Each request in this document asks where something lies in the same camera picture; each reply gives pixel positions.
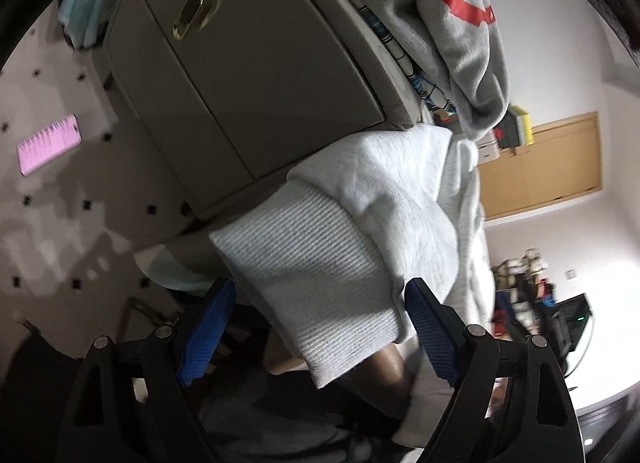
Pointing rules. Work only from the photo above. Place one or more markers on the black red shoe box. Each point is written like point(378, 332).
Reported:
point(498, 137)

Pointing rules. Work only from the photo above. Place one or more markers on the pile of clothes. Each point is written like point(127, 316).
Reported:
point(450, 33)

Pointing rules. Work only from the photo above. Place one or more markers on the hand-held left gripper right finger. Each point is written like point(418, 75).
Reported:
point(432, 338)

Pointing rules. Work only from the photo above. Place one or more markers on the pink comb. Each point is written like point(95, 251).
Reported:
point(47, 145)

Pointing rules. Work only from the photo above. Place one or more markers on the white drawer desk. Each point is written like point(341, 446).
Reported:
point(520, 288)

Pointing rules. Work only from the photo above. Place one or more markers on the light grey sweatshirt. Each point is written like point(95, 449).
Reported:
point(325, 263)

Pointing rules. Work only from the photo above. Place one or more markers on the yellow shoe box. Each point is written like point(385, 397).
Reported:
point(522, 123)

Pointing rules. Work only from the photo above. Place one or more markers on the person's leg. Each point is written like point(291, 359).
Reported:
point(385, 373)

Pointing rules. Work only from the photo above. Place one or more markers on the beige nightstand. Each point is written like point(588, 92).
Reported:
point(240, 73)

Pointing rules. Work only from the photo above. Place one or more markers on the black refrigerator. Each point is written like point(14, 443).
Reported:
point(605, 428)

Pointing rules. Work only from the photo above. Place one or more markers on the person's grey shorts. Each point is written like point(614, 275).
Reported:
point(270, 418)

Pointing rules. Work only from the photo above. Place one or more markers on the wooden door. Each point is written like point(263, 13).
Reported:
point(545, 168)

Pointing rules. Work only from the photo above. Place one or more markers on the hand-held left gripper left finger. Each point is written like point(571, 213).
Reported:
point(207, 333)

